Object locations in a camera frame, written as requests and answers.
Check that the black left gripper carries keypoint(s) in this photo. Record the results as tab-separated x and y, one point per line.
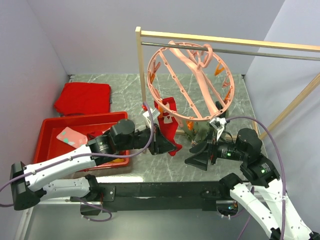
159	144

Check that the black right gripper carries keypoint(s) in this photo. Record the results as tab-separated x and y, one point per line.
199	159

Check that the olive green sock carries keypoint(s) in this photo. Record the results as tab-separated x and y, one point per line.
196	131

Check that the dark red sock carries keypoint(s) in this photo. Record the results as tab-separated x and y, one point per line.
94	134
168	126

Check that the mustard yellow sock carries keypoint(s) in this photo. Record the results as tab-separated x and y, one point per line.
120	160

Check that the pink round clip hanger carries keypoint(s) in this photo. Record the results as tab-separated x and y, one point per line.
195	80

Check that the pink patterned sock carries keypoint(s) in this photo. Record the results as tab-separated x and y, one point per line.
72	138

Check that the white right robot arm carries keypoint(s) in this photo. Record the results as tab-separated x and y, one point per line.
276	215

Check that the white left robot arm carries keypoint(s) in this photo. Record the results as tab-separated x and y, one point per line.
33	183

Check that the folded red cloth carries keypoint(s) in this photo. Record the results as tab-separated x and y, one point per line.
83	98

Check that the wooden clothes rack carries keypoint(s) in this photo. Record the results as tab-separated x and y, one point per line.
145	53

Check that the red plastic bin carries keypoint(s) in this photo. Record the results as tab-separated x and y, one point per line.
49	147

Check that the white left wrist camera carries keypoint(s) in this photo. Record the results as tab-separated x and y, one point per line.
153	116

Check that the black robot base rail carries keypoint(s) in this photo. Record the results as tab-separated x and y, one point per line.
147	196

